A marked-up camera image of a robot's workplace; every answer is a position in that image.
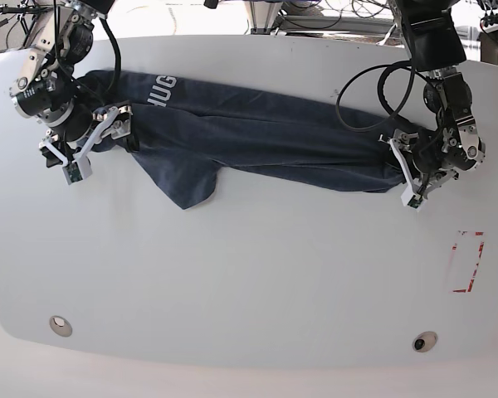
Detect grey table leg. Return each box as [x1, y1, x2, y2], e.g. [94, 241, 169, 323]
[479, 32, 498, 66]

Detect right-side arm black cable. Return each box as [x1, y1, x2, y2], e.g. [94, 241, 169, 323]
[95, 18, 123, 99]

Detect red tape rectangle marking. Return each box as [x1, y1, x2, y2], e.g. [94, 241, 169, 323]
[447, 231, 485, 294]

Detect right table grommet hole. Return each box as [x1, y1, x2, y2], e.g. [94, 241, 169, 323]
[413, 331, 438, 353]

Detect right-side wrist camera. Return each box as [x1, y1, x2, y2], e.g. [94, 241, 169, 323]
[63, 163, 92, 185]

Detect left table grommet hole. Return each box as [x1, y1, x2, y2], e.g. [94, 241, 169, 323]
[49, 315, 73, 337]

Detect black tripod stand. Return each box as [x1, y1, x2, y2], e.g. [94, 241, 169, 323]
[0, 1, 54, 52]

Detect left-side wrist camera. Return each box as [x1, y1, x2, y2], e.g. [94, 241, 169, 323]
[407, 195, 424, 211]

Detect metal frame post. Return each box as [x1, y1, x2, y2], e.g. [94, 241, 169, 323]
[244, 1, 283, 35]

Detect dark blue T-shirt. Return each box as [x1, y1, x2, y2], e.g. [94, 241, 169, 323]
[82, 70, 405, 210]

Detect left-side robot arm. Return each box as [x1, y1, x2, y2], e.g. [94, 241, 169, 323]
[40, 59, 485, 209]

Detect table grommet hole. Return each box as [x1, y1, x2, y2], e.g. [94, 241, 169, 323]
[49, 315, 73, 337]
[413, 331, 438, 353]

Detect right-side robot arm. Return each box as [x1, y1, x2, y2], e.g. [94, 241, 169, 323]
[9, 1, 132, 180]

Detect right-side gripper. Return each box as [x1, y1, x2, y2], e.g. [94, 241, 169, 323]
[39, 103, 140, 169]

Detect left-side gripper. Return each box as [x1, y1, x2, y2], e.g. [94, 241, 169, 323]
[378, 128, 459, 206]

